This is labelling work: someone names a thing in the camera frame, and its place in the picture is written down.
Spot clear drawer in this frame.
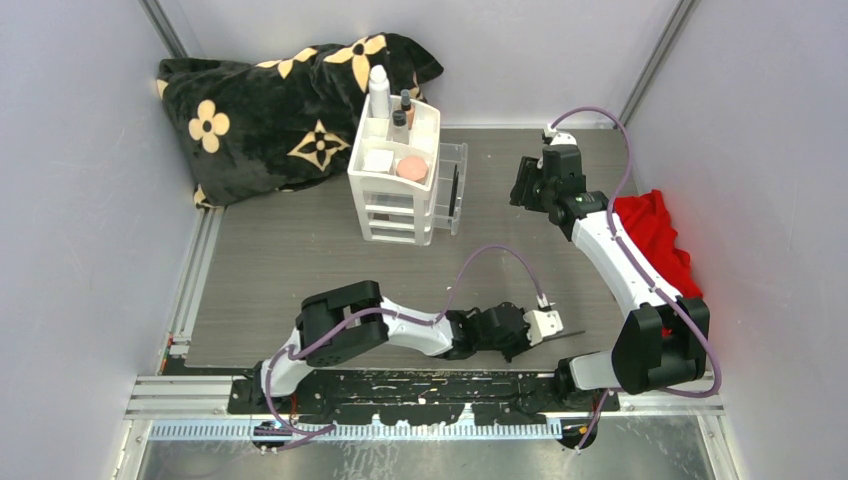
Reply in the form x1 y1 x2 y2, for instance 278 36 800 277
432 143 468 236

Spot white plastic drawer organizer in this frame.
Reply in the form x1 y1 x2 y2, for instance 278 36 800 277
347 97 441 246

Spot black cap clear bottle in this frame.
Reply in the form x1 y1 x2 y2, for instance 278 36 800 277
388 109 410 144

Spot beige foundation bottle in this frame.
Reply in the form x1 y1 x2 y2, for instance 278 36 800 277
400 89 415 130

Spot small cream box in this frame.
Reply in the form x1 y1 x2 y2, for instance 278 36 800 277
361 148 394 175

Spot white spray bottle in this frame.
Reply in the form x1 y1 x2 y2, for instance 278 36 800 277
368 65 392 119

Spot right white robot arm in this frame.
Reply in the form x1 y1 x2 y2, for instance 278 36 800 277
510 144 710 411

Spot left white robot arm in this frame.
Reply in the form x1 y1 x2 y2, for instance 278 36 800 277
252 280 536 413

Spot red cloth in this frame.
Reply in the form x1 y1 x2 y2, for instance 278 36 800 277
614 189 703 298

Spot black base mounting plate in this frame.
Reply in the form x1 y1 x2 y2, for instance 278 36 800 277
227 370 601 426

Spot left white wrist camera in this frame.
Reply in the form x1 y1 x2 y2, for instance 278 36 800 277
523 308 564 347

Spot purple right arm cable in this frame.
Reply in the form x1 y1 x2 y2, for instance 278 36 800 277
547 106 725 452

